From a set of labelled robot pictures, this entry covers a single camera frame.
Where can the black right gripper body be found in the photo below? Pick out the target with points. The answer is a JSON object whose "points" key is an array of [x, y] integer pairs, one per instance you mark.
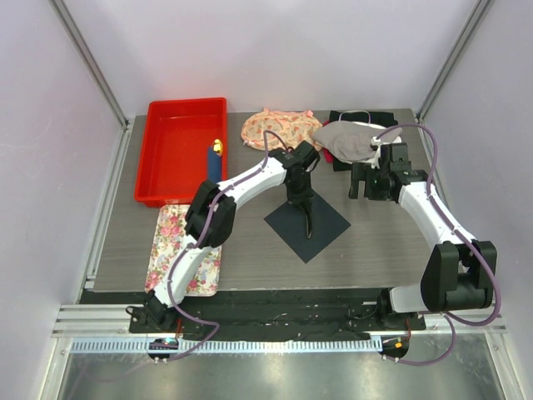
{"points": [[374, 187]]}

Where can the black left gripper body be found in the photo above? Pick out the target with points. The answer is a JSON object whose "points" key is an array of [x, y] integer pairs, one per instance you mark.
{"points": [[300, 190]]}

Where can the dark navy paper napkin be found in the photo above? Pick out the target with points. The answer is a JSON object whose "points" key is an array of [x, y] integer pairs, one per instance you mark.
{"points": [[289, 223]]}

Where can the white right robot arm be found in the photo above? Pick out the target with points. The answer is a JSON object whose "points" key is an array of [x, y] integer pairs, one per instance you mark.
{"points": [[461, 270]]}

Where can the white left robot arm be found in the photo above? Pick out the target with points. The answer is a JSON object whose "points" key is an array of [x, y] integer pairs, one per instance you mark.
{"points": [[210, 219]]}

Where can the grey cloth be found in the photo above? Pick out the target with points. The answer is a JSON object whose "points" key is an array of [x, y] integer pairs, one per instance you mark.
{"points": [[347, 141]]}

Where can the black cloth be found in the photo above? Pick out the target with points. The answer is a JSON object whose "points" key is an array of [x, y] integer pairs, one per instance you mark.
{"points": [[383, 119]]}

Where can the orange patterned cloth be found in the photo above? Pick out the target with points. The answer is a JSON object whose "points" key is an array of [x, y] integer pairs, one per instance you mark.
{"points": [[290, 129]]}

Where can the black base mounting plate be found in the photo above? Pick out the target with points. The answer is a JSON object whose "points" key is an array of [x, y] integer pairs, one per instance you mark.
{"points": [[331, 314]]}

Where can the red plastic bin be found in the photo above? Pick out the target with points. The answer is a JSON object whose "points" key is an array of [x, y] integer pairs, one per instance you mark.
{"points": [[173, 156]]}

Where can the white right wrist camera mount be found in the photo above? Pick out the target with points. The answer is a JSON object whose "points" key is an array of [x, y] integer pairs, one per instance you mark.
{"points": [[376, 145]]}

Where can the white slotted cable duct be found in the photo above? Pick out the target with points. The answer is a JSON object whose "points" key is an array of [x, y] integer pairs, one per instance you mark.
{"points": [[152, 345]]}

